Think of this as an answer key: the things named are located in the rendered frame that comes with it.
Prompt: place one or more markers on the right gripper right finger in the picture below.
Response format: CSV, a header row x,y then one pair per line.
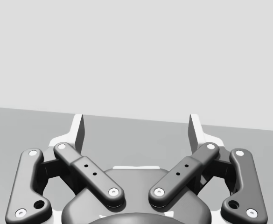
x,y
187,171

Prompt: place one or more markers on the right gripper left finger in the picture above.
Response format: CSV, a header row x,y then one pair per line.
x,y
85,171

